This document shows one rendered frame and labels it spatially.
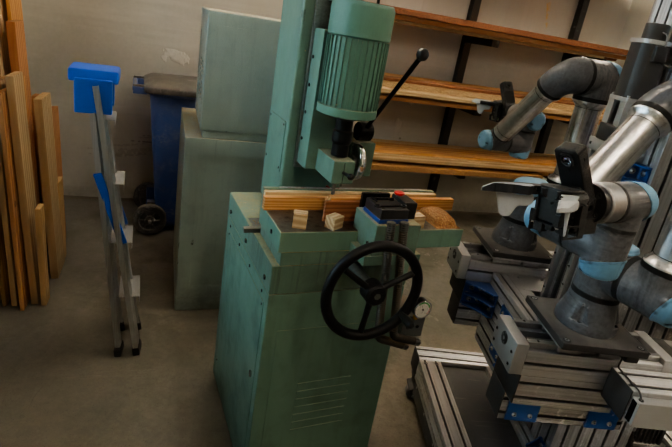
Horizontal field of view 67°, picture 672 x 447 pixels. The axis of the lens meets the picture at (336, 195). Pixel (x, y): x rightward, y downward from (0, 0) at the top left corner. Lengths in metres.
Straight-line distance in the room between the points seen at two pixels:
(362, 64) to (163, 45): 2.44
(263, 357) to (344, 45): 0.91
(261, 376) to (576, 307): 0.89
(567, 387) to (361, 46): 1.04
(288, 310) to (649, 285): 0.90
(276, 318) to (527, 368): 0.68
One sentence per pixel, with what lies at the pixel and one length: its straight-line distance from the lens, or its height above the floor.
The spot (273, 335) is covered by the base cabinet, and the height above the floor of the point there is 0.58.
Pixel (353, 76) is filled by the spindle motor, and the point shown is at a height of 1.32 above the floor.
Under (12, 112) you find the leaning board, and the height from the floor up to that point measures 0.90.
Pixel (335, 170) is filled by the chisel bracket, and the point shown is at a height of 1.04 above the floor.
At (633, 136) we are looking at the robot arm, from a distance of 1.25.
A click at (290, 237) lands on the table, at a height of 0.89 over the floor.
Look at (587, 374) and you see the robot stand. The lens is 1.51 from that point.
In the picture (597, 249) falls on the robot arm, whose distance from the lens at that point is 1.08.
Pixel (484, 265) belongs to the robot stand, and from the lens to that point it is 1.82.
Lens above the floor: 1.45
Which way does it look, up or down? 19 degrees down
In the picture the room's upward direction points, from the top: 10 degrees clockwise
